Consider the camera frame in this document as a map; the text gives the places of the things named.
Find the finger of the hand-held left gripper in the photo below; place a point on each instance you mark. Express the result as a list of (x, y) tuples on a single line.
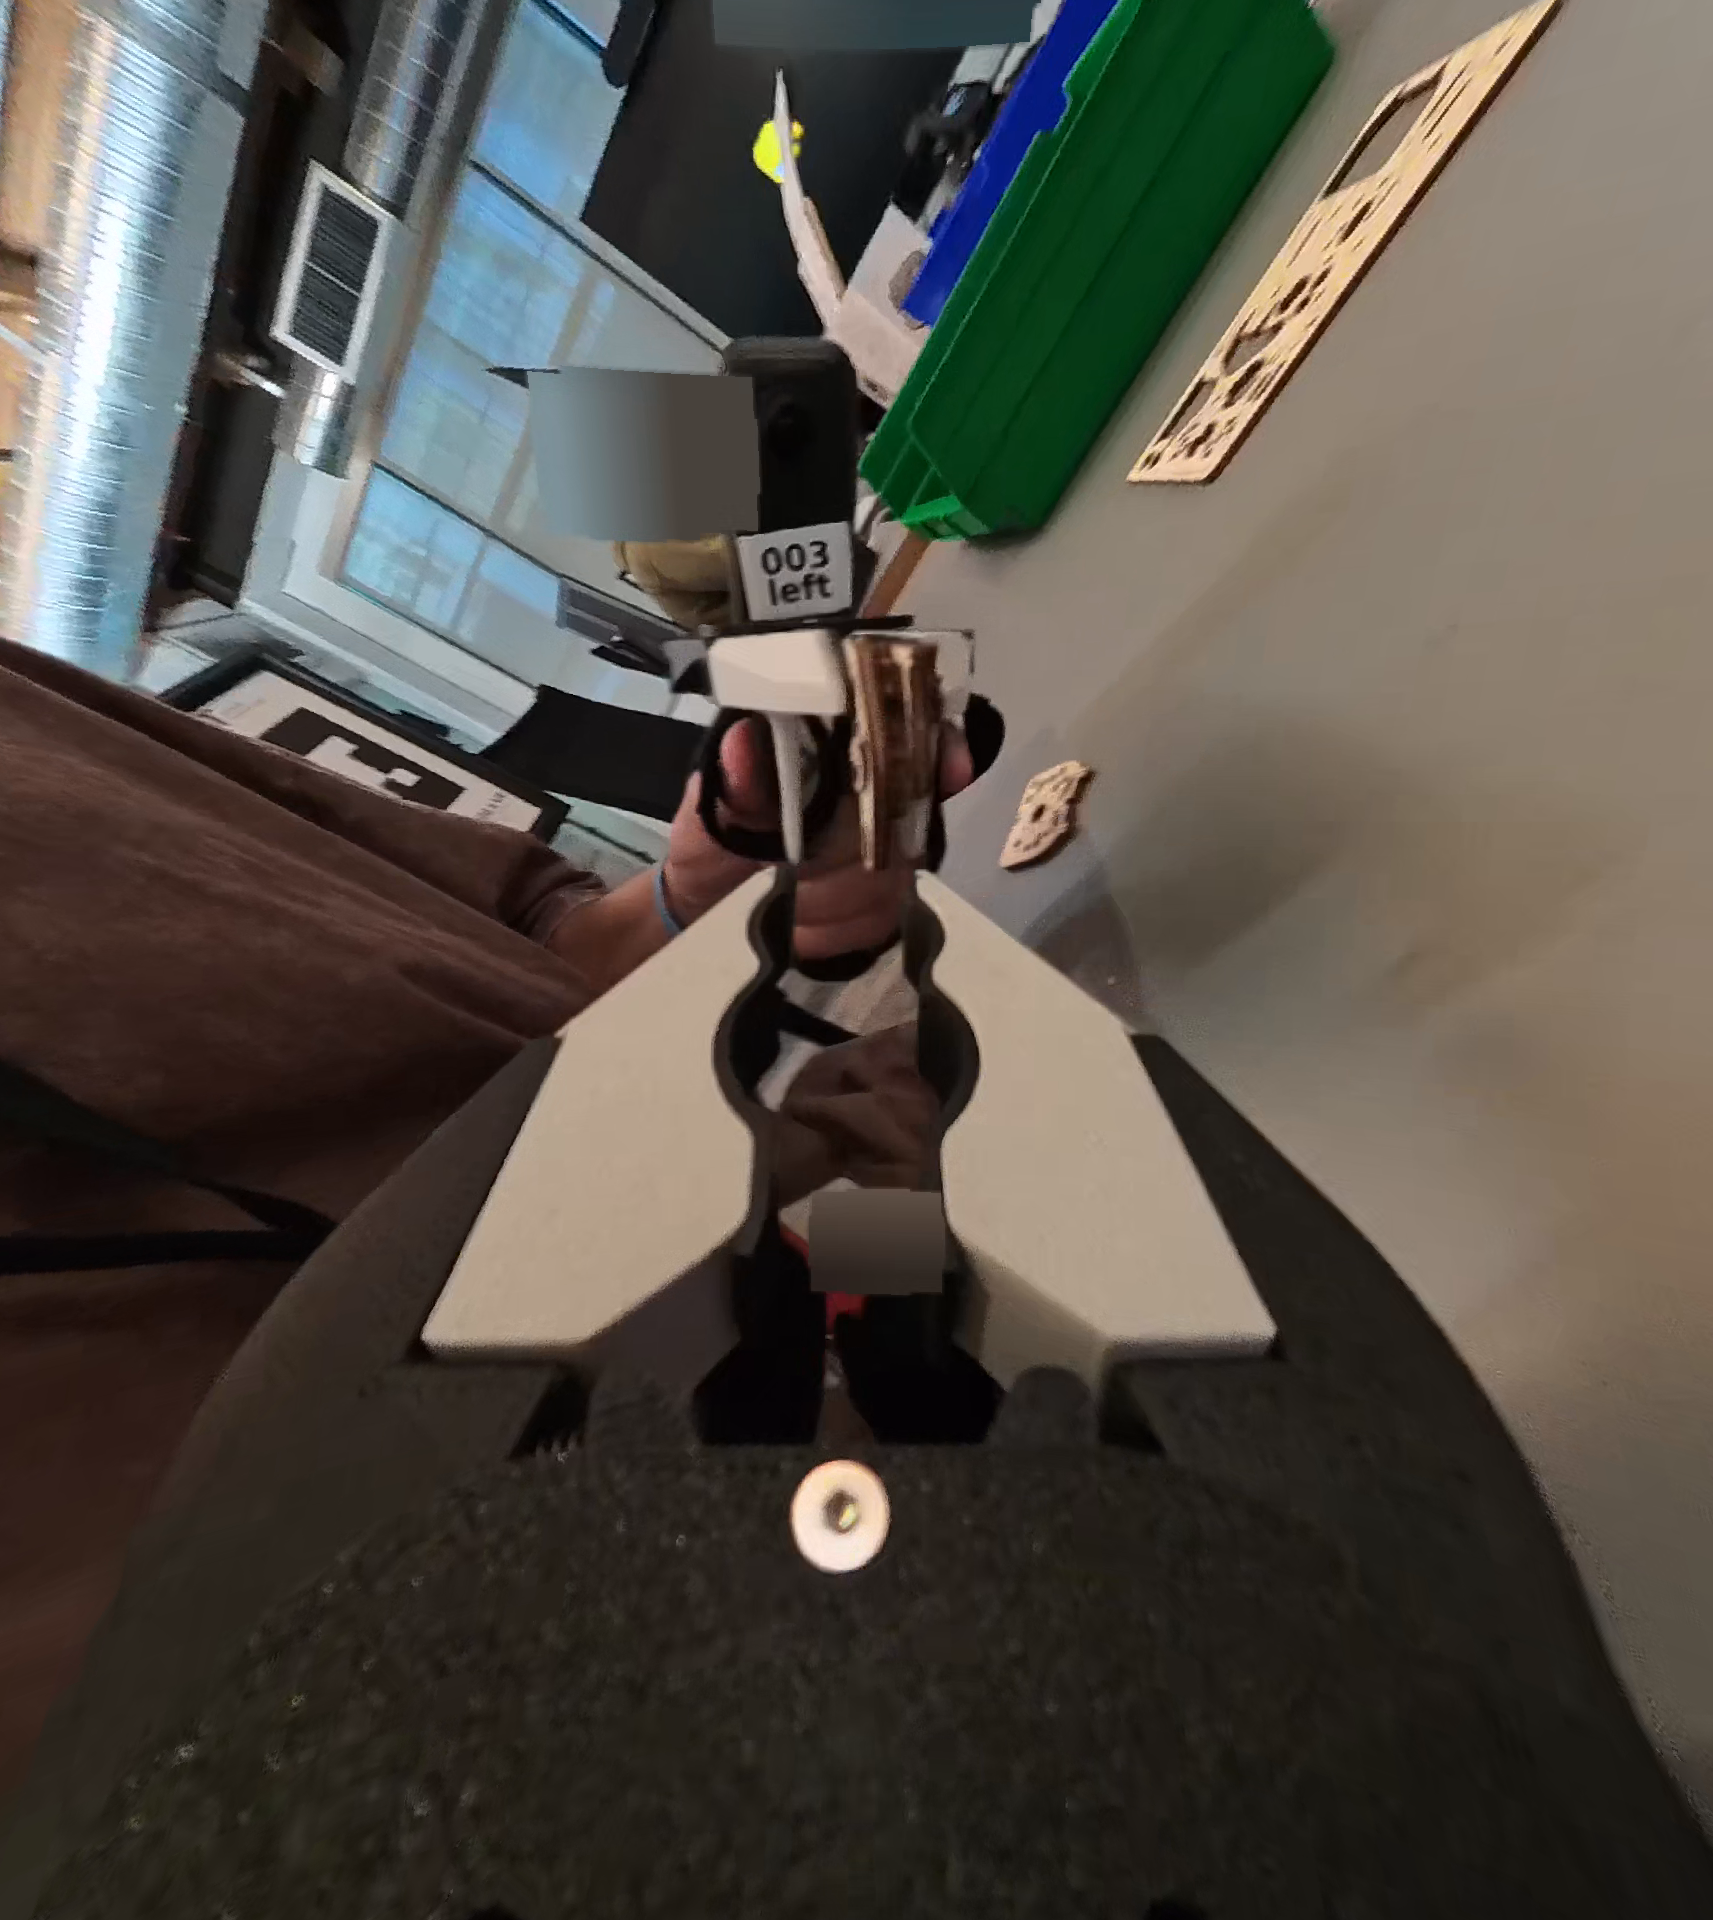
[(962, 654), (774, 671)]

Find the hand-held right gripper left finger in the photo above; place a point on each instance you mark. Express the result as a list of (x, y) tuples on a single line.
[(602, 1200)]

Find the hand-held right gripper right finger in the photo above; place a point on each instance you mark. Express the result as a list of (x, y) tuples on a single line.
[(1097, 1200)]

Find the wooden laser-cut model part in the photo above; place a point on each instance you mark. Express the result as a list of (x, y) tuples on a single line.
[(893, 750)]

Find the wooden base plate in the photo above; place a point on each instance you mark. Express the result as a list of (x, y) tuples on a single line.
[(1024, 842)]

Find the person's left hand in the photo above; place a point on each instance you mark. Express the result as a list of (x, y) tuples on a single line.
[(840, 914)]

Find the white paper carton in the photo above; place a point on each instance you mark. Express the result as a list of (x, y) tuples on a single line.
[(856, 300)]

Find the blue wristband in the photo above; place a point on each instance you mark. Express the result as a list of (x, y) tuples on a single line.
[(667, 900)]

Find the yellow object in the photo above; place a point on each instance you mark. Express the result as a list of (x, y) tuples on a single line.
[(778, 148)]

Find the blue plastic bin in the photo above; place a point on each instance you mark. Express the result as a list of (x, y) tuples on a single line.
[(997, 194)]

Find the green plastic bin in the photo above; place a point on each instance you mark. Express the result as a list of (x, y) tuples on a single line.
[(1097, 271)]

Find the black and white marker board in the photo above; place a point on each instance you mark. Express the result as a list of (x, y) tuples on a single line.
[(391, 773)]

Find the white air vent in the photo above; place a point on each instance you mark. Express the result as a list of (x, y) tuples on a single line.
[(331, 261)]

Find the laser-cut wooden sheet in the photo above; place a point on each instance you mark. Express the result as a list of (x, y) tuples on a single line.
[(1487, 76)]

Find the corrugated silver duct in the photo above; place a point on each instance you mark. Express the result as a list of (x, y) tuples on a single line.
[(422, 91)]

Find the silver air duct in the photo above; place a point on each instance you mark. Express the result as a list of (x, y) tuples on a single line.
[(151, 300)]

